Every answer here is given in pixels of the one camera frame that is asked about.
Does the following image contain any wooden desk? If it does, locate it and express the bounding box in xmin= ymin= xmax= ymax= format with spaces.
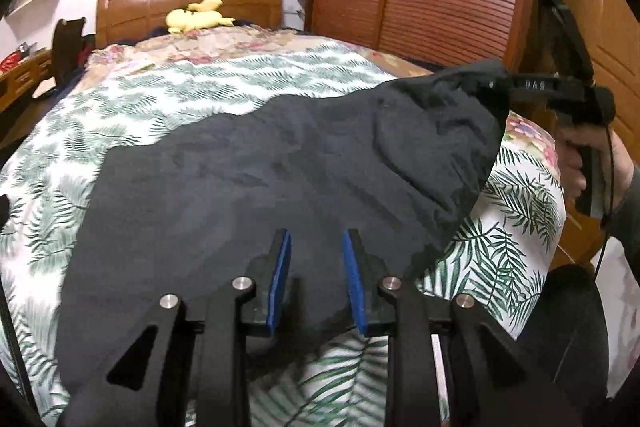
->
xmin=0 ymin=49 xmax=56 ymax=112

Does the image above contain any black jacket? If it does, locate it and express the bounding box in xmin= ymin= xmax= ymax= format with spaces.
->
xmin=56 ymin=58 xmax=511 ymax=403

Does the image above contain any person's right hand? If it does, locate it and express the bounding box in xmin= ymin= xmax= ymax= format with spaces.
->
xmin=556 ymin=124 xmax=635 ymax=208

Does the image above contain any yellow plush toy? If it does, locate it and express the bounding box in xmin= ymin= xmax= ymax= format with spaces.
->
xmin=165 ymin=0 xmax=236 ymax=35

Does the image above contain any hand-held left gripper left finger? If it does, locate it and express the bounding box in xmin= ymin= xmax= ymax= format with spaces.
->
xmin=55 ymin=228 xmax=293 ymax=427

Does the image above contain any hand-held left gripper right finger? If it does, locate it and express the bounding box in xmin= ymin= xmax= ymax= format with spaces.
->
xmin=341 ymin=228 xmax=583 ymax=427

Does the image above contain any leaf-print bed sheet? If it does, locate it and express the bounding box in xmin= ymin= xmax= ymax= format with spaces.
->
xmin=0 ymin=42 xmax=566 ymax=427

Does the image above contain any person's right forearm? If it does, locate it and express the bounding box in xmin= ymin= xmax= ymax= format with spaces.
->
xmin=602 ymin=164 xmax=640 ymax=258

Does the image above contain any black cable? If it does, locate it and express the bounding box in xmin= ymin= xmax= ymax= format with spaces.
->
xmin=592 ymin=127 xmax=616 ymax=278

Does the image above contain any dark wooden chair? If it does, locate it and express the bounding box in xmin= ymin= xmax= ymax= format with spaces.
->
xmin=32 ymin=18 xmax=96 ymax=100

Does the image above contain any wooden headboard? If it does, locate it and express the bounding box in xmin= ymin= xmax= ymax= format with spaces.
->
xmin=95 ymin=0 xmax=283 ymax=50

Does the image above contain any floral blanket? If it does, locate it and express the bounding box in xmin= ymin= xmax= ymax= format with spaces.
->
xmin=85 ymin=27 xmax=566 ymax=188

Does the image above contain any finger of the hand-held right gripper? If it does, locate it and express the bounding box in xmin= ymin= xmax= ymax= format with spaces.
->
xmin=475 ymin=75 xmax=513 ymax=94

